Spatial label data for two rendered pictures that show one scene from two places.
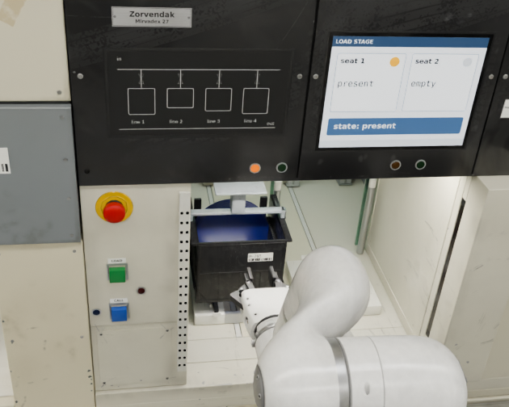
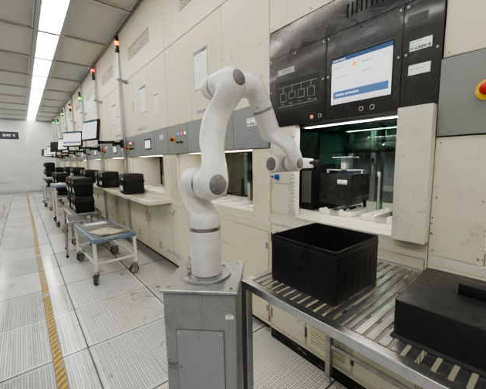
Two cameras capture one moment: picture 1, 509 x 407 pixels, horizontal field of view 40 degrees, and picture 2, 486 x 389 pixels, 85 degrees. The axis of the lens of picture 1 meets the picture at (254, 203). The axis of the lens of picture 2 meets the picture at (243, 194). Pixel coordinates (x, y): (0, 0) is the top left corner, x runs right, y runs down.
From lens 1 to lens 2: 1.41 m
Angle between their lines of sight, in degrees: 63
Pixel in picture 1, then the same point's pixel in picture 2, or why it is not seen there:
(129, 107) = (280, 100)
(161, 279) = not seen: hidden behind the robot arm
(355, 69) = (340, 70)
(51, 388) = (260, 206)
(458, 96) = (383, 70)
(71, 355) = (265, 193)
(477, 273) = (403, 160)
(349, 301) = not seen: hidden behind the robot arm
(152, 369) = (285, 205)
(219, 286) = (327, 194)
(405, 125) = (362, 89)
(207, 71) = (298, 83)
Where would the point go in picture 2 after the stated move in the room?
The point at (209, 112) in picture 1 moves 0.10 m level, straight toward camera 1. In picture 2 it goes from (298, 98) to (285, 96)
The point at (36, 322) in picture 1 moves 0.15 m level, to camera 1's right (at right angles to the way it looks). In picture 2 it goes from (258, 177) to (271, 179)
